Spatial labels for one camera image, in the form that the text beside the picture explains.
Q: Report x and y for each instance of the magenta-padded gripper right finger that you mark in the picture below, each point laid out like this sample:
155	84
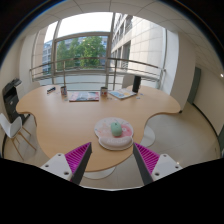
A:
165	166

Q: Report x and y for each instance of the white round table base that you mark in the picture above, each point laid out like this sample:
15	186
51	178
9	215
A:
99	174
149	136

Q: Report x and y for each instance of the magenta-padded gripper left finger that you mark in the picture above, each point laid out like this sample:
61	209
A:
60	165

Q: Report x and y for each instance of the metal balcony railing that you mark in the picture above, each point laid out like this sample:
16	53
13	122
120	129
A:
100	60

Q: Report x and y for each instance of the mint green computer mouse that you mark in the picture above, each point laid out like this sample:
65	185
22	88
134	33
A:
116	129

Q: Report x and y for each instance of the red covered magazine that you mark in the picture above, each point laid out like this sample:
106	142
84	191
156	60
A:
84	96

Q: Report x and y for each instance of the white chair with wooden legs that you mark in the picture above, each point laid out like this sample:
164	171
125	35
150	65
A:
11	128

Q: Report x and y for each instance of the printed mug with dark rim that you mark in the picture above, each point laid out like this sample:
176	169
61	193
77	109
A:
63	91

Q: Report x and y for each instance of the grey chair behind table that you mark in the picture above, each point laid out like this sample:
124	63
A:
127	81

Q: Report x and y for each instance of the light blue covered book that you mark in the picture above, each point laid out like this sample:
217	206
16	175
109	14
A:
122	93

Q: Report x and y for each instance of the dark green door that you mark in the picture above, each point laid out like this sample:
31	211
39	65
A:
194	86

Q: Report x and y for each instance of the black upright box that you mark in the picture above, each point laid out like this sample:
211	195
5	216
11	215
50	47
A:
136	84

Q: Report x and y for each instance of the white and red mug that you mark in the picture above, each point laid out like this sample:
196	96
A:
104	92

